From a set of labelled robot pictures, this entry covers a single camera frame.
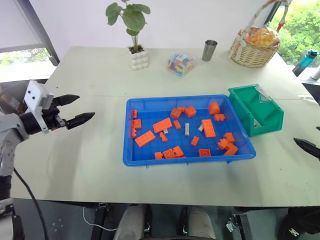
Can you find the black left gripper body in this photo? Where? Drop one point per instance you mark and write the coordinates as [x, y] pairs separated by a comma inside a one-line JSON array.
[[52, 117]]

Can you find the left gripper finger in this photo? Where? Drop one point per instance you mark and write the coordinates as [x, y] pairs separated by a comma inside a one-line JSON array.
[[67, 99], [80, 119]]

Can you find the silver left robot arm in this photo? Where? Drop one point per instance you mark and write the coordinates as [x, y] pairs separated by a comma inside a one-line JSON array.
[[9, 136]]

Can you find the green plastic bin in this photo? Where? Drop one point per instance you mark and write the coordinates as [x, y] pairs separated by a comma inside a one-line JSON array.
[[265, 117]]

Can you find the clear box of coloured items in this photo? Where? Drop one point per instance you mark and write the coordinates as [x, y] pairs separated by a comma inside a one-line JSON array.
[[181, 65]]

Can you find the small orange block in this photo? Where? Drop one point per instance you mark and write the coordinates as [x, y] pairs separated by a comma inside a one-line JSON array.
[[134, 114], [158, 155], [163, 137], [177, 124], [194, 141], [134, 133]]

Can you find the clear label holder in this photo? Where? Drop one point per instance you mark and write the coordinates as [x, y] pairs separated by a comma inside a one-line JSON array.
[[263, 96]]

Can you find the long orange block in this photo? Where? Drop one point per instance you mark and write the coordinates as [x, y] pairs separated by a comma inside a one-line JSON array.
[[208, 128], [162, 125], [144, 138]]

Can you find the blue water bottle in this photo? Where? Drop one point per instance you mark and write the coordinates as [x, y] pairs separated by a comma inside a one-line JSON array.
[[304, 62]]

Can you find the black bag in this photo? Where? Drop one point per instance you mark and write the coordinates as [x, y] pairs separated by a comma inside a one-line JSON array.
[[303, 222]]

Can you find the blue plastic tray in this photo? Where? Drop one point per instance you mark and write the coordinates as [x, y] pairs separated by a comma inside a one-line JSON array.
[[150, 160]]

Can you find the white bubble plant pot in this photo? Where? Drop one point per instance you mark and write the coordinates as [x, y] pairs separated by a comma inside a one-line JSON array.
[[138, 60]]

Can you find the black table leg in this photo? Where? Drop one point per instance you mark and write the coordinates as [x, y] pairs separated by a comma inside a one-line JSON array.
[[243, 226], [100, 222]]

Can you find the green leafy plant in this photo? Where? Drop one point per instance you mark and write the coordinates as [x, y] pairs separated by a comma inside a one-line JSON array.
[[133, 16]]

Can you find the orange fruit in wrap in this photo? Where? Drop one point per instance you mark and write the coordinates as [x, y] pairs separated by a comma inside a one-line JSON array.
[[262, 37]]

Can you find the grey rounded leg shape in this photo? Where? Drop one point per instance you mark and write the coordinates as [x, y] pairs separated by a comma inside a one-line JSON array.
[[198, 223], [130, 222]]

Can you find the metal cup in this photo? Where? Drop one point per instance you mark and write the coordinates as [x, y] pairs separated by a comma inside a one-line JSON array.
[[209, 51]]

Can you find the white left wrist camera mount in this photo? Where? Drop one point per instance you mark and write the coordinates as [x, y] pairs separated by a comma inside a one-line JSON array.
[[35, 96]]

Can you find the dark window frame post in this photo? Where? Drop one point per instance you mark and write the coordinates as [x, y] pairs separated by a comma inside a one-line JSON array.
[[47, 32]]

